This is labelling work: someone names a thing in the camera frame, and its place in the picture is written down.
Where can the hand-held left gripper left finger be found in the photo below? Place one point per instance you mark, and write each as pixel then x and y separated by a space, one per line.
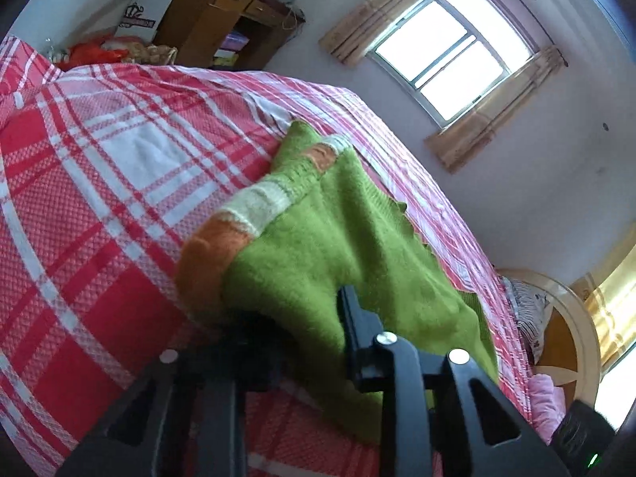
pixel 238 357

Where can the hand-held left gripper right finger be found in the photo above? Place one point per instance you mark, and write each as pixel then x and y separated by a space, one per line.
pixel 355 338

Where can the green orange striped knit sweater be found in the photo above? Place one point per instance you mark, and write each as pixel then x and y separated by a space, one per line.
pixel 348 238

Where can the pink pillow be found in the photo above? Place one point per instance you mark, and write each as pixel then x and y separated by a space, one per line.
pixel 546 402

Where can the light wooden headboard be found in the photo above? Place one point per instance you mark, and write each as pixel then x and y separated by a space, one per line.
pixel 566 338

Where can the golden curtain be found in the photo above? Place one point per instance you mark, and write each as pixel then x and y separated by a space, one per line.
pixel 616 308

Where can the striped white pillow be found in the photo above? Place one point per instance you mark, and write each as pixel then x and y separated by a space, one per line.
pixel 531 308

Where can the red plaid bed sheet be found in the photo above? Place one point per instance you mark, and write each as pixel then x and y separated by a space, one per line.
pixel 99 208

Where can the beige curtain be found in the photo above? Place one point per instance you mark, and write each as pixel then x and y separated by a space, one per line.
pixel 492 119
pixel 377 15

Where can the window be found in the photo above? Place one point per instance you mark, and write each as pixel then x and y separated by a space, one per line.
pixel 447 49

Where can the stack of boxes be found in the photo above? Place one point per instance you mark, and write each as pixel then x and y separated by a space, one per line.
pixel 231 49

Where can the brown patterned bag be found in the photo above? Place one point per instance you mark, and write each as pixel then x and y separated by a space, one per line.
pixel 154 53

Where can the red plastic bag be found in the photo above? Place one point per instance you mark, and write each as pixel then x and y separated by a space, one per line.
pixel 89 53

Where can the brown wooden desk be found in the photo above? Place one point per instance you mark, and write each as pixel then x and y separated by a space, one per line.
pixel 198 20

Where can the white paper bag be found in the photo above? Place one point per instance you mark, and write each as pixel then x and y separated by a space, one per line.
pixel 144 15

